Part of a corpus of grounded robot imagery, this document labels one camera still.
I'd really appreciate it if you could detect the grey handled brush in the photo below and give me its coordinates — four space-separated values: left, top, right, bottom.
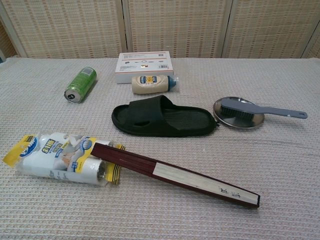
219 97 308 120

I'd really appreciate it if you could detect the black rubber slipper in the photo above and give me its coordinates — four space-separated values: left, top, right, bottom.
111 94 221 138

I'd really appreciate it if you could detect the mayonnaise squeeze bottle blue cap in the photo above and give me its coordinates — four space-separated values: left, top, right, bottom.
131 74 180 95

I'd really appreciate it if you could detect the white cardboard product box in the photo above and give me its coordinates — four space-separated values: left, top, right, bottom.
114 52 175 84

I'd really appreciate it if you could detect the dark red flat book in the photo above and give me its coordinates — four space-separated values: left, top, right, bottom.
90 142 261 208

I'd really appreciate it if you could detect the round steel plate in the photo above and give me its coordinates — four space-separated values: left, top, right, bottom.
212 96 265 129

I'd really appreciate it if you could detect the green drink can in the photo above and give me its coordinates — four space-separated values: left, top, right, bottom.
62 66 98 103

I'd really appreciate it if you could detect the beige woven tablecloth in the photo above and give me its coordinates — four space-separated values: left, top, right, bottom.
0 56 320 240

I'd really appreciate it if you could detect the pack of white rolls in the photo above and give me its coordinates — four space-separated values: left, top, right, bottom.
1 133 126 187

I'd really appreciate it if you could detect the woven bamboo folding screen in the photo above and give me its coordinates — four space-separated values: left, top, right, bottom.
0 0 320 60

